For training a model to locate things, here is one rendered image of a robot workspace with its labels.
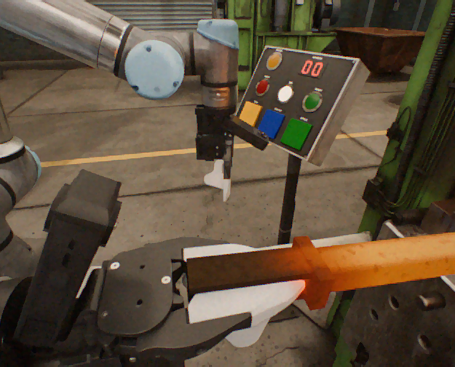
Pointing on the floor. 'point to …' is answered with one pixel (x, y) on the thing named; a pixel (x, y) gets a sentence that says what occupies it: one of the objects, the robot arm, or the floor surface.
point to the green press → (278, 28)
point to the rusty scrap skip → (379, 47)
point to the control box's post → (289, 197)
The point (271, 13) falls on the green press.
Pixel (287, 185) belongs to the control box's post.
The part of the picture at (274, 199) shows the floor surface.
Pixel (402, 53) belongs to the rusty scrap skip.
